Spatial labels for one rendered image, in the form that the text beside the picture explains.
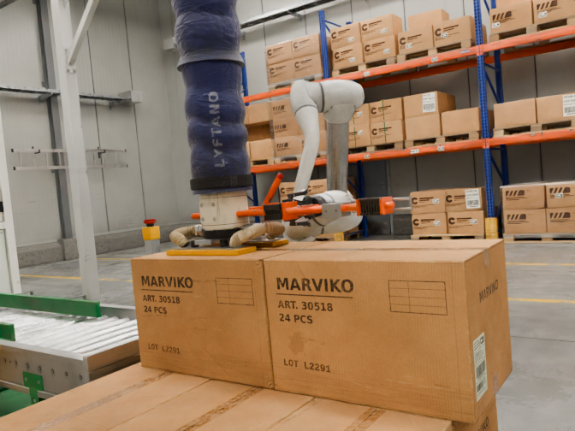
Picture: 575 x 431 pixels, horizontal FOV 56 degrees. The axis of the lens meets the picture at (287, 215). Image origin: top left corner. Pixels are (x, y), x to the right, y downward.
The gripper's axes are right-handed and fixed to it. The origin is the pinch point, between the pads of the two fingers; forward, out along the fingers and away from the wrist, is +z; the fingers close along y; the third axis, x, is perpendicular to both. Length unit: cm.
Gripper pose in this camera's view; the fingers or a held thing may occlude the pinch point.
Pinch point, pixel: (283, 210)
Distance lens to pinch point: 180.9
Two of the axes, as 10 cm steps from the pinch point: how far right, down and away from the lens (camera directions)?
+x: -8.1, 0.4, 5.8
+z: -5.8, 0.9, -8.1
